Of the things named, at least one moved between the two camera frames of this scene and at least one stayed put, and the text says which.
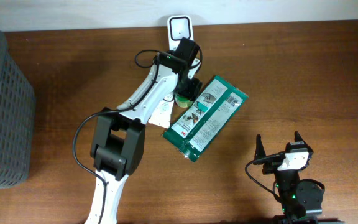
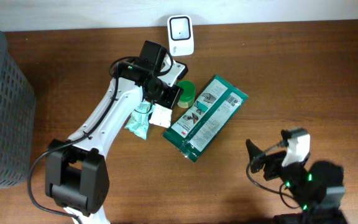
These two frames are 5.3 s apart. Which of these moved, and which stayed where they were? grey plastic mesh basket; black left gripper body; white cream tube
Moved: black left gripper body
Stayed: grey plastic mesh basket; white cream tube
